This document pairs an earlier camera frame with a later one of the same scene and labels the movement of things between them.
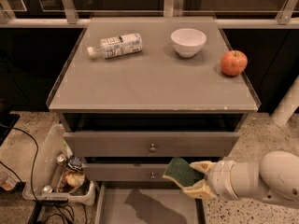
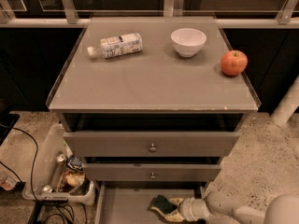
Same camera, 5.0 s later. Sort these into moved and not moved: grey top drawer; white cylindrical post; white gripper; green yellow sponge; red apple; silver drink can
Moved: green yellow sponge; white gripper
Not moved: silver drink can; red apple; white cylindrical post; grey top drawer
